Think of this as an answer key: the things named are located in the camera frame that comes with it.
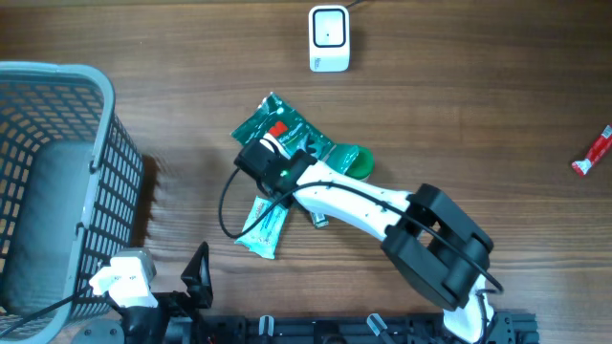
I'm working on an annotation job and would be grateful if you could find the grey plastic mesh basket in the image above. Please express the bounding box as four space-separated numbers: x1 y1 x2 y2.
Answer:
1 62 144 343

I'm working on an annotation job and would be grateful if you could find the black left camera cable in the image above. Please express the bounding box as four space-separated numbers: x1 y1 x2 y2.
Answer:
0 284 116 339

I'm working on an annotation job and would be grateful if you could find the black mounting rail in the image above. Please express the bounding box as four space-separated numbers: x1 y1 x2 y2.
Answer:
205 312 539 344

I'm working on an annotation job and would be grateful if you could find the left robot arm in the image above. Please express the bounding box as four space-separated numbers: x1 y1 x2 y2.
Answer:
73 242 213 343

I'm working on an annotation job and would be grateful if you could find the green white small tube box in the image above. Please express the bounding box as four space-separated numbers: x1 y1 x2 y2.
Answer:
310 212 329 228

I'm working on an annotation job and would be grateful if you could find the mint wet wipes pack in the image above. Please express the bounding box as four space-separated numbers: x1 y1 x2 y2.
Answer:
234 197 288 260

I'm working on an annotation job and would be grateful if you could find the white barcode scanner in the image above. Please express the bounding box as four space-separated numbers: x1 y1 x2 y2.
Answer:
308 5 350 73

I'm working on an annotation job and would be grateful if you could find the green lidded jar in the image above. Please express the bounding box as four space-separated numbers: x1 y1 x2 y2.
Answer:
345 146 375 182

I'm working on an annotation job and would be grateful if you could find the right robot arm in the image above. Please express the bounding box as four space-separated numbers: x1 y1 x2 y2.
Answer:
234 139 504 343

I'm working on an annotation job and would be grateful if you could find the green glove package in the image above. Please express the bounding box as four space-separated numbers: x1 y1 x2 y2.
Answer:
231 93 359 174

